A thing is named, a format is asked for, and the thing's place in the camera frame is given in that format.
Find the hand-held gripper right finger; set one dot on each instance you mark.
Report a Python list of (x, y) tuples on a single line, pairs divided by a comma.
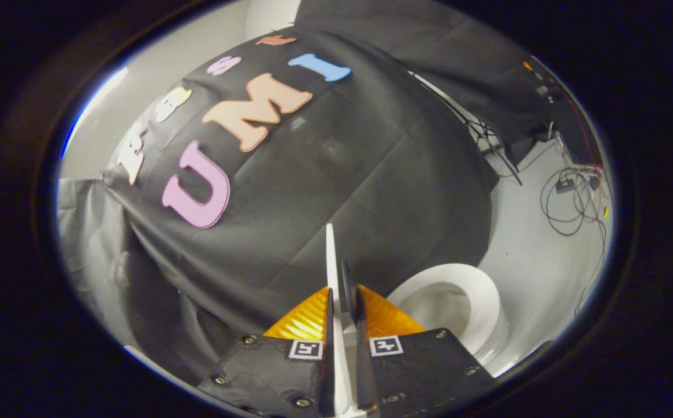
[(364, 371)]

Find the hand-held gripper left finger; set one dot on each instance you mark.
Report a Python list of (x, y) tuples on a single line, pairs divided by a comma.
[(328, 371)]

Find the white toilet lid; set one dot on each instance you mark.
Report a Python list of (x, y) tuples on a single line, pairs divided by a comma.
[(331, 261)]

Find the white toilet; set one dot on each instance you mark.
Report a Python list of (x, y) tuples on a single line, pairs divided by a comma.
[(481, 296)]

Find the black backdrop cloth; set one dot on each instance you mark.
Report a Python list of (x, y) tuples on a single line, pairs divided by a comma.
[(336, 186)]

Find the black light stand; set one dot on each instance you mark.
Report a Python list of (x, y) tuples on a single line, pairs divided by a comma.
[(487, 142)]

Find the black board with white edge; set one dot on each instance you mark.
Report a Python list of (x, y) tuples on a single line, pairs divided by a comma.
[(568, 116)]

